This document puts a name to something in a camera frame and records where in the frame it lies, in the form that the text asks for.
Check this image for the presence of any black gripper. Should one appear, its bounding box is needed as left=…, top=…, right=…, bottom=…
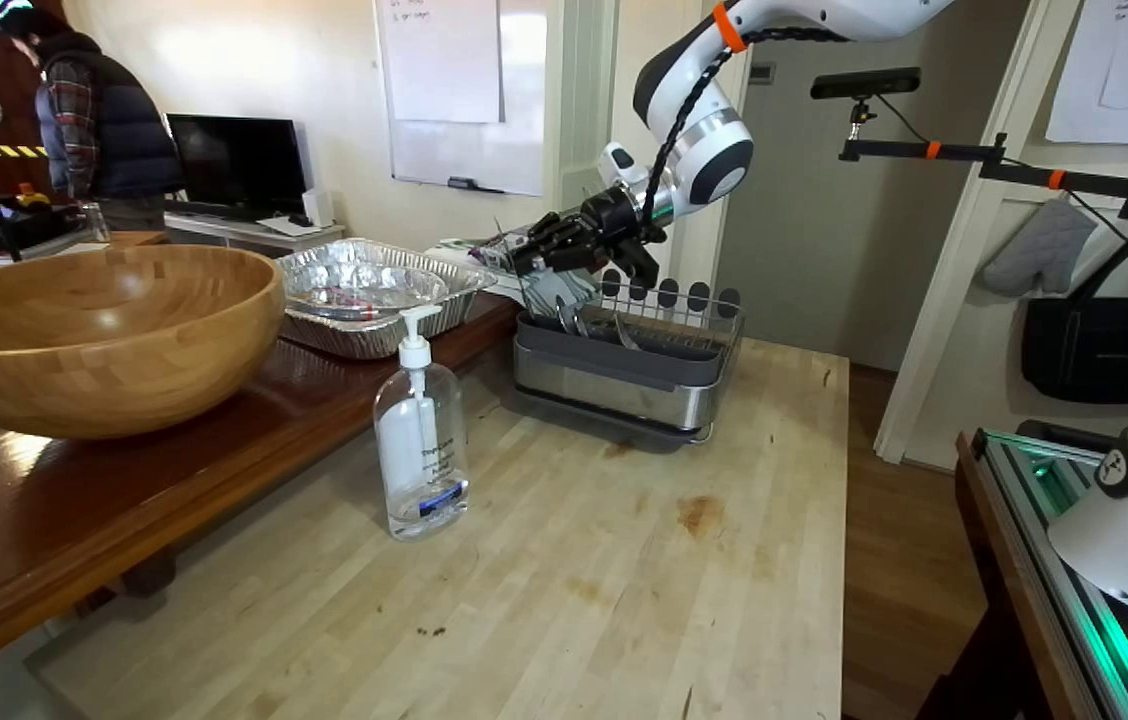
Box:
left=503, top=184, right=667, bottom=290

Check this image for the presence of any grey oven mitt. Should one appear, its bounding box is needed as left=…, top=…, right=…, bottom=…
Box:
left=976, top=195, right=1098, bottom=301

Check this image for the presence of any dark brown wooden table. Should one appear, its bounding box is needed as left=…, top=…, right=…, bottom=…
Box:
left=0, top=298, right=519, bottom=693

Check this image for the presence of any grey striped dish towel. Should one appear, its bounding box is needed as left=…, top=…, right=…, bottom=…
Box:
left=435, top=224, right=555, bottom=317

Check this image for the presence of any person in dark jacket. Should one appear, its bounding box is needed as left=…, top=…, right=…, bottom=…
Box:
left=0, top=6, right=187, bottom=207

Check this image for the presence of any aluminium foil tray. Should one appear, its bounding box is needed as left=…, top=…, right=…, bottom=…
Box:
left=276, top=235, right=486, bottom=365

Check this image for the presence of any wall whiteboard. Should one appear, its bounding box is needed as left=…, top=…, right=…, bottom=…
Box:
left=371, top=0, right=555, bottom=200

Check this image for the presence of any steel wire dish rack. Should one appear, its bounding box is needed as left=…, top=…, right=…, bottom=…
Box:
left=506, top=263, right=745, bottom=440

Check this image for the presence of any black camera boom with orange clamps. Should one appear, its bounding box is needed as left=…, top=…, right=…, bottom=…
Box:
left=806, top=66, right=1128, bottom=231

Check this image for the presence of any foil pan with printed label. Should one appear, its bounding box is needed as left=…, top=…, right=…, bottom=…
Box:
left=307, top=258, right=415, bottom=311

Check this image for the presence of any dark cutlery caddy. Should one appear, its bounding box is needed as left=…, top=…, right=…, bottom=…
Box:
left=513, top=321, right=732, bottom=398

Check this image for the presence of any black hanging bag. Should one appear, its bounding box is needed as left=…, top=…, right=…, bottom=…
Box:
left=1015, top=217, right=1128, bottom=409

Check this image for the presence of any clear hand sanitizer pump bottle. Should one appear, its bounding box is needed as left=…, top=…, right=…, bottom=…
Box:
left=369, top=304, right=472, bottom=545

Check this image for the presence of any aluminium robot mounting stand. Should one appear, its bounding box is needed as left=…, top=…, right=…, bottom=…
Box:
left=954, top=425, right=1128, bottom=720

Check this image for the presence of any large wooden bowl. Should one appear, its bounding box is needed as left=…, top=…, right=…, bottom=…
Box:
left=0, top=242, right=287, bottom=445

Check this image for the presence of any black computer monitor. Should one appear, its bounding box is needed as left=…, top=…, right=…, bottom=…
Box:
left=163, top=112, right=310, bottom=224

